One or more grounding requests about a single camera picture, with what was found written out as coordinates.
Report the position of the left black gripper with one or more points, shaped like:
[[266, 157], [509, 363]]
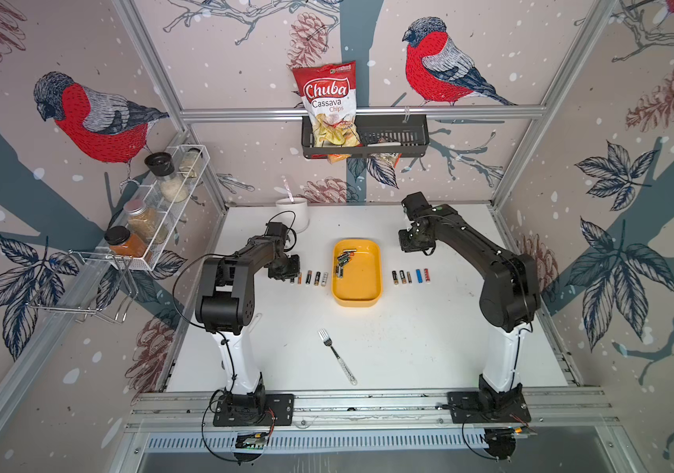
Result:
[[294, 270]]

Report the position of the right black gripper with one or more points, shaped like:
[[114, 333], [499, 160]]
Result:
[[405, 247]]

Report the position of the yellow plastic storage box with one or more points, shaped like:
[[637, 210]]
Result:
[[357, 279]]

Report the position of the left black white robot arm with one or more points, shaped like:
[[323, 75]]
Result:
[[225, 307]]

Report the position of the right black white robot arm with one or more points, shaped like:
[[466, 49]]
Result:
[[509, 301]]

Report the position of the white ceramic cup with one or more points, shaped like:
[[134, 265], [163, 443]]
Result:
[[293, 212]]

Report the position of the silver metal fork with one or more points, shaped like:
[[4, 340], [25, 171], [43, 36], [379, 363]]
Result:
[[328, 342]]

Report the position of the small clear spice jar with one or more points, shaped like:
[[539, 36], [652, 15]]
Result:
[[191, 163]]

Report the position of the silver lid spice jar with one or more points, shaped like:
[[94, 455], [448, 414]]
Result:
[[146, 222]]

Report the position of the clear acrylic spice rack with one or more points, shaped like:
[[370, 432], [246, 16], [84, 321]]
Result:
[[171, 212]]

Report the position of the red spice jar black lid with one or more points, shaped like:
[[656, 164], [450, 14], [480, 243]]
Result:
[[124, 242]]

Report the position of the red cassava chips bag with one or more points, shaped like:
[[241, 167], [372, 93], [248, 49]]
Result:
[[329, 95]]

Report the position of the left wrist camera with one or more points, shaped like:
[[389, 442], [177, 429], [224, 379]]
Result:
[[277, 231]]

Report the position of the black wall basket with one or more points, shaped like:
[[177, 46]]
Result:
[[407, 136]]

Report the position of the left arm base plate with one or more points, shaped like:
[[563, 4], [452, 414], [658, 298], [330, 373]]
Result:
[[236, 410]]

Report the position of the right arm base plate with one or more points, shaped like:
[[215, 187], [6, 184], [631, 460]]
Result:
[[484, 407]]

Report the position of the wire rack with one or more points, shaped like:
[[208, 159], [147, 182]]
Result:
[[107, 291]]

